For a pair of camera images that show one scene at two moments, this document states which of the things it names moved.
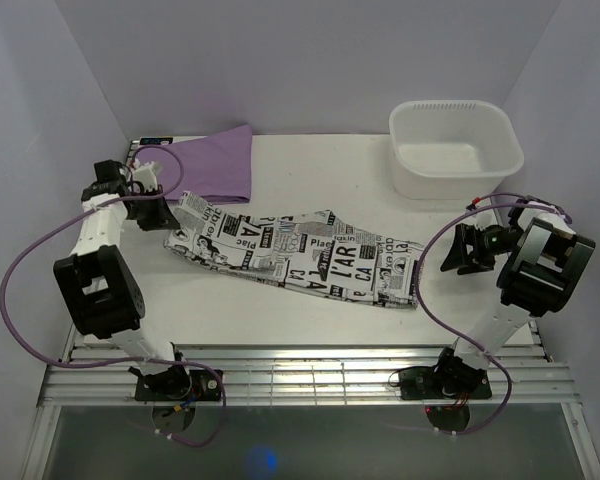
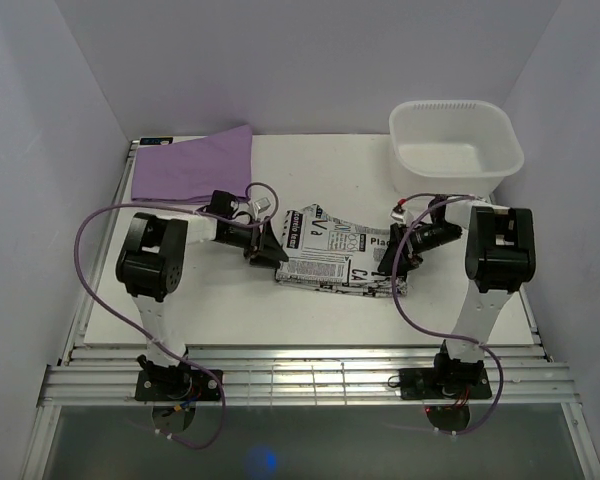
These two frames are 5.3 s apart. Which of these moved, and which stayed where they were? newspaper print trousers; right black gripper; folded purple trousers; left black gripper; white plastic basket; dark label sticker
Moved: newspaper print trousers; right black gripper; left black gripper
Stayed: white plastic basket; folded purple trousers; dark label sticker
